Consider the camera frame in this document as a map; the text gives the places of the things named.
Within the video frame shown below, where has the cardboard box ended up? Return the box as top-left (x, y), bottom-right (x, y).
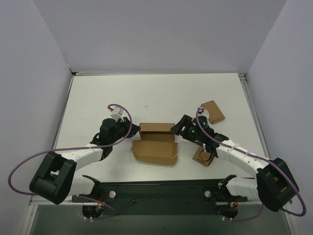
top-left (201, 100), bottom-right (225, 124)
top-left (192, 147), bottom-right (214, 167)
top-left (132, 123), bottom-right (178, 165)

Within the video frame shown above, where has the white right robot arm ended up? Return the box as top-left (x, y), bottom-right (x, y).
top-left (171, 115), bottom-right (299, 212)

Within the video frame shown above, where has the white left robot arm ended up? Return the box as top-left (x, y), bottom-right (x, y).
top-left (29, 117), bottom-right (140, 205)

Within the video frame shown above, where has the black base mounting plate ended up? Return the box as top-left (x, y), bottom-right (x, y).
top-left (72, 179), bottom-right (247, 215)

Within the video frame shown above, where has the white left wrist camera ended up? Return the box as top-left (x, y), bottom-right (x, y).
top-left (108, 106), bottom-right (124, 122)

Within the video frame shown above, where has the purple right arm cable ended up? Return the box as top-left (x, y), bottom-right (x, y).
top-left (196, 107), bottom-right (307, 222)

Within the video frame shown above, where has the aluminium front rail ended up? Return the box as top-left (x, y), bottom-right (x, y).
top-left (29, 193), bottom-right (293, 206)

